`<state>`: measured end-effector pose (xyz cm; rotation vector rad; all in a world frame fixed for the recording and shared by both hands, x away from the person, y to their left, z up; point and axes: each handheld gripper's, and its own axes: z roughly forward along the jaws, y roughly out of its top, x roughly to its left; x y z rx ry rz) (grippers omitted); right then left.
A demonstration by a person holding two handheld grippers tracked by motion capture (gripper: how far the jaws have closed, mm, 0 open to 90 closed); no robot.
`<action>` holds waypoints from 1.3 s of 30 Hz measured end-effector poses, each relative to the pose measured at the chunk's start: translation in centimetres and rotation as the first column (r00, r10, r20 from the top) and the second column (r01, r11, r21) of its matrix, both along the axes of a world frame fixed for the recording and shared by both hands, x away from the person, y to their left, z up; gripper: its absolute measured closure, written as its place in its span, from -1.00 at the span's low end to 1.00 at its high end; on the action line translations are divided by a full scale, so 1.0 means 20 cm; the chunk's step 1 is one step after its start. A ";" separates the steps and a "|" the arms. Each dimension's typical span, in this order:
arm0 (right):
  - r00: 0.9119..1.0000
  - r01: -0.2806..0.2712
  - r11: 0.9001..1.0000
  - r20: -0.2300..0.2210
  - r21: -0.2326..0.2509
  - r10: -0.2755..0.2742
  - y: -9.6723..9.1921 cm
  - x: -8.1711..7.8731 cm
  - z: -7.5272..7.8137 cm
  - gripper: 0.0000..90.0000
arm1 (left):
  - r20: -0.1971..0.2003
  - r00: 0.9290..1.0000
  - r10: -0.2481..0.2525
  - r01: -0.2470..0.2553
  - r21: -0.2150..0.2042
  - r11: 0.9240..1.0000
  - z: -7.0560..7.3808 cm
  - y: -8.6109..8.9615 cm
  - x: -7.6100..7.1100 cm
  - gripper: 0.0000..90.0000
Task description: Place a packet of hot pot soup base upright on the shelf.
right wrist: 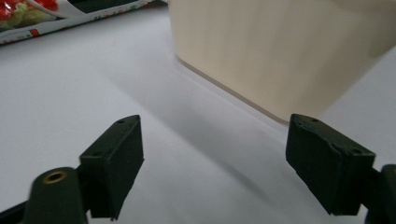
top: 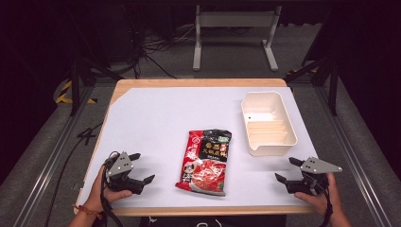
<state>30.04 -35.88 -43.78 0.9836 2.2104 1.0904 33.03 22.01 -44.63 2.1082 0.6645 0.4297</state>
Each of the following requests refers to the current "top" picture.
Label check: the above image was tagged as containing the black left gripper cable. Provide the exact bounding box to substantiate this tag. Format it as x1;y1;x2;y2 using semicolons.
99;150;125;227

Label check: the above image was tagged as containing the red and black food packet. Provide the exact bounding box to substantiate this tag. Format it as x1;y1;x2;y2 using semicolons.
174;128;234;198

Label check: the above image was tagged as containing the white table sheet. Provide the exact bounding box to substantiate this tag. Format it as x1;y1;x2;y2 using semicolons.
77;86;320;209

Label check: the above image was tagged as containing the person's black clothing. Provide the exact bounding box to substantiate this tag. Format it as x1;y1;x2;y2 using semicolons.
138;215;288;227

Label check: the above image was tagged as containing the yellow and black floor tape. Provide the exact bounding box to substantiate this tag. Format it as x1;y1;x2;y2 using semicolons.
54;79;97;105

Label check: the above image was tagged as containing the white plastic bin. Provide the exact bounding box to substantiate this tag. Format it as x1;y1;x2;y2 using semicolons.
240;91;299;157

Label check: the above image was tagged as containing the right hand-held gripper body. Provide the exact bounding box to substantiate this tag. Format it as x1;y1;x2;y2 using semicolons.
285;156;343;197

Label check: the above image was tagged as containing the orange bead bracelet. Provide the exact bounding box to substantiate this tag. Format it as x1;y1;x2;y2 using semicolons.
73;203;104;220

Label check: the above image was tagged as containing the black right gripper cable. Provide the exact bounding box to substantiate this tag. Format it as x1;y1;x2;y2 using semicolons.
318;180;334;227

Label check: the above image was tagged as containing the grey metal table frame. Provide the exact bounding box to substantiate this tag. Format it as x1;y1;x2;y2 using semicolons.
192;4;284;72

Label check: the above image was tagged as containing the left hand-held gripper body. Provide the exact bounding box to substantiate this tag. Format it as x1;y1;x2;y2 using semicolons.
103;150;146;196

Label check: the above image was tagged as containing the bundle of floor cables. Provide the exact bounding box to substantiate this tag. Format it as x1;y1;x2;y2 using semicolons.
124;23;197;79

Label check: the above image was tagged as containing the black metal stand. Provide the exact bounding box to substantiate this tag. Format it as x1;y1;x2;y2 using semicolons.
284;56;340;116
66;56;125;117

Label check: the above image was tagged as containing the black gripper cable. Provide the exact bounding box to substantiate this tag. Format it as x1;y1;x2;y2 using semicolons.
318;180;334;227
99;150;125;227

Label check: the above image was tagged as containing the person's left hand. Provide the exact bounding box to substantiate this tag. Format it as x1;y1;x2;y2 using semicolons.
82;165;134;213

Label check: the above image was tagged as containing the aluminium floor rail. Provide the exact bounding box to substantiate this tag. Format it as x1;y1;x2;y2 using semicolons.
12;84;96;227
315;84;392;227

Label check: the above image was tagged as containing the person's right hand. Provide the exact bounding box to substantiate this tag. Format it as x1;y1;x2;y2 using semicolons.
293;172;343;218

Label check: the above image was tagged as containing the black floor cable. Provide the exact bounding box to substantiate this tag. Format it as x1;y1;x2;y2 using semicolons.
44;121;105;227

